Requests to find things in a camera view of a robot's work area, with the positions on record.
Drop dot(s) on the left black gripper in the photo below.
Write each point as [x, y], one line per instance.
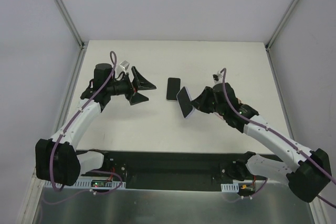
[132, 89]

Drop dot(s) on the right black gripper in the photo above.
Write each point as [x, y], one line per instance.
[206, 100]

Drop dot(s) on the purple smartphone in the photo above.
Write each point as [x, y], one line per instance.
[184, 101]

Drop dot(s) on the black smartphone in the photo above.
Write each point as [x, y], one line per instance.
[173, 87]

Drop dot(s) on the pink phone case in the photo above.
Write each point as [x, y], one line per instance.
[239, 101]

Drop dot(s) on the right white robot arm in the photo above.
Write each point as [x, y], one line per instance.
[304, 171]

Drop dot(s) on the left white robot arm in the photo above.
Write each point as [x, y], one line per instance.
[56, 158]

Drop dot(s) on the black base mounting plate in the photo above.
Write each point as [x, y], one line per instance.
[176, 171]

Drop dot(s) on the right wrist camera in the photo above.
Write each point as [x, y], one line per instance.
[217, 76]

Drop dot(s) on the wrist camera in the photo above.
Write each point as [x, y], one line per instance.
[217, 76]
[123, 66]

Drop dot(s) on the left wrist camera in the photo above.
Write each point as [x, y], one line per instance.
[123, 66]

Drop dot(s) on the left aluminium side rail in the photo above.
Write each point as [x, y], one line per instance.
[69, 89]

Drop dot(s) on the aluminium side rail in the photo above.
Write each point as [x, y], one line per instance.
[69, 89]
[277, 83]

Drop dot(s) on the right aluminium side rail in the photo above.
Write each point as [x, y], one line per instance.
[277, 83]

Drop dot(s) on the right white cable duct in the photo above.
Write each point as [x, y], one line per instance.
[230, 188]

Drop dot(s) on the white cable duct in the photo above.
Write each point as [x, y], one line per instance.
[230, 188]
[97, 183]

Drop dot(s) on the left white cable duct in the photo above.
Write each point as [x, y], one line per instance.
[97, 183]

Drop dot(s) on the left aluminium frame post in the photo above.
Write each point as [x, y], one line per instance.
[70, 23]

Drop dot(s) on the aluminium frame post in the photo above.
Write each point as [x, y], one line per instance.
[285, 17]
[70, 23]

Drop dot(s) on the right aluminium frame post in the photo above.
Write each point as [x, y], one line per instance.
[285, 17]

